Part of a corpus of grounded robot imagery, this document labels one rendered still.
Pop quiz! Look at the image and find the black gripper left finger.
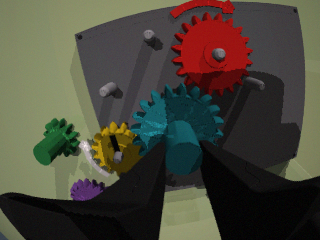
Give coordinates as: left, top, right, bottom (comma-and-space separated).
0, 143, 167, 240

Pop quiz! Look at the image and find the dark green gear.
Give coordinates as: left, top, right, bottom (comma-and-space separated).
33, 119, 80, 165

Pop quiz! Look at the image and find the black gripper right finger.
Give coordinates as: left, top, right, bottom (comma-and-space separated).
199, 140, 320, 240

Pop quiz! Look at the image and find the teal gear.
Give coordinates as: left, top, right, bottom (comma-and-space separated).
131, 84, 224, 176

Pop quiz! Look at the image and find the purple gear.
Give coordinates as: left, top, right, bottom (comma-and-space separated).
71, 179, 108, 201

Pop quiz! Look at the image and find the yellow gear with black stripe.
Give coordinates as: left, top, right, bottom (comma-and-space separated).
92, 121, 144, 176

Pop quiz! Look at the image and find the red gear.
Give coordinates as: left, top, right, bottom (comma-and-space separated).
171, 12, 253, 97

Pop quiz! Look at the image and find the dark grey board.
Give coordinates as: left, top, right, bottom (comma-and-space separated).
75, 1, 305, 169

